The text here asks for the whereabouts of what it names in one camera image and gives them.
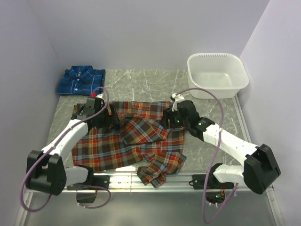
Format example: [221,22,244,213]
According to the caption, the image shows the black box under rail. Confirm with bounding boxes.
[76,191,97,204]

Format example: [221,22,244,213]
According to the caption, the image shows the red brown plaid shirt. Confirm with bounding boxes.
[72,101,186,188]

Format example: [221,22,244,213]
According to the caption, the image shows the white plastic basin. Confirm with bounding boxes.
[187,53,249,99]

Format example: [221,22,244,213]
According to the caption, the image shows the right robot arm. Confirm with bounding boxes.
[160,100,281,194]

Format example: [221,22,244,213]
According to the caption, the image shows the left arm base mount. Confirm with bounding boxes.
[66,175,110,190]

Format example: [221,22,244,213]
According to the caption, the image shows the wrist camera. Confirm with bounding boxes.
[170,93,185,112]
[71,95,105,120]

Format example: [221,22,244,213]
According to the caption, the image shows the blue plaid folded shirt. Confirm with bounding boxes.
[56,65,106,96]

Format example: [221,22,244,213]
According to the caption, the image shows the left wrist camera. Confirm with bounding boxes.
[71,95,105,120]

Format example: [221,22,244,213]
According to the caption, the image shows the aluminium rail frame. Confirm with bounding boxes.
[14,94,286,226]

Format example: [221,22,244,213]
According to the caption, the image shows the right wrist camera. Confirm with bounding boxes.
[170,93,185,112]

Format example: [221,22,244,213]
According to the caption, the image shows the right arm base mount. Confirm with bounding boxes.
[189,174,234,190]

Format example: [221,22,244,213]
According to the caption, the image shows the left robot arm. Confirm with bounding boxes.
[25,104,120,195]

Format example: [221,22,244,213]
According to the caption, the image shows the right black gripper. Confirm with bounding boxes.
[159,106,190,129]

